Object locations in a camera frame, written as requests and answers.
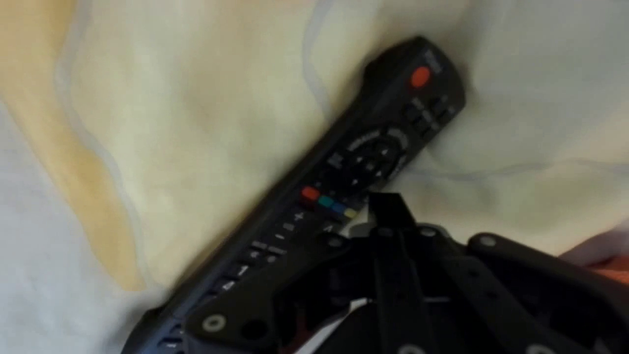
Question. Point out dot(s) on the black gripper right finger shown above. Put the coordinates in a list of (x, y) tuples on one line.
[(511, 295)]

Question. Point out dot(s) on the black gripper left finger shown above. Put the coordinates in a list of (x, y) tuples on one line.
[(286, 281)]

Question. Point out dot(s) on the black TV remote control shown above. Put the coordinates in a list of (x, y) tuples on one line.
[(365, 130)]

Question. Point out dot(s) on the orange cloth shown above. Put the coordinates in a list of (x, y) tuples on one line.
[(613, 270)]

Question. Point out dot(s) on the leaf-patterned white yellow bedsheet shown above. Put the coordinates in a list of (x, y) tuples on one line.
[(196, 99)]

